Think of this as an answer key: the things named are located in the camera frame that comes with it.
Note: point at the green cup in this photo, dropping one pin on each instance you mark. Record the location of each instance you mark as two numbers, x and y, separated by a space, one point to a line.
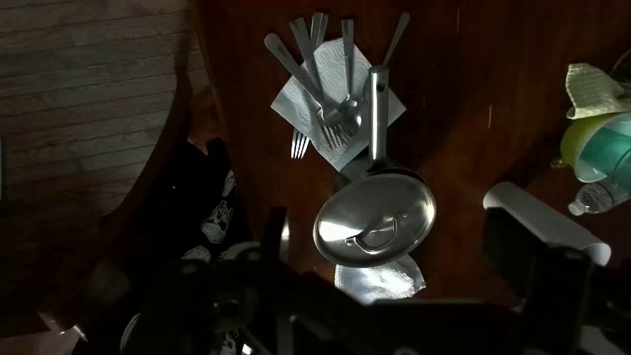
611 150

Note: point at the white paper napkin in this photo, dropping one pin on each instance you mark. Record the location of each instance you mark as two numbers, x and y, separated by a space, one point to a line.
331 65

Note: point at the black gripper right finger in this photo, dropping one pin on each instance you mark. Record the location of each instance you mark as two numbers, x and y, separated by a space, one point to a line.
542 282

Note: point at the white crumpled cloth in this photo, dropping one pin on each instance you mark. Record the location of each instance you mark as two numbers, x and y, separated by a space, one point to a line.
376 282

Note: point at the clear plastic water bottle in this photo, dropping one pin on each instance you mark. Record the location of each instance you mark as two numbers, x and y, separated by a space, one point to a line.
601 195

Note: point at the silver cutlery piece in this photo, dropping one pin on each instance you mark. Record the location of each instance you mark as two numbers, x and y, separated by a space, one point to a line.
347 51
396 31

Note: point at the green saucer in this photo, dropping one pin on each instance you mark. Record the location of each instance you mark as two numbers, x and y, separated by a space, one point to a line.
569 140

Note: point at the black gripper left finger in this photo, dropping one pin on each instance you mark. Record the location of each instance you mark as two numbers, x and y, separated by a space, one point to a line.
274 237

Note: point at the white paper towel roll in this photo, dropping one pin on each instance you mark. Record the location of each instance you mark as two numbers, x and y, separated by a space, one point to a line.
544 219

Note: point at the yellow-green cloth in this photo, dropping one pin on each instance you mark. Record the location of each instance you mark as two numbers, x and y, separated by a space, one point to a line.
591 89

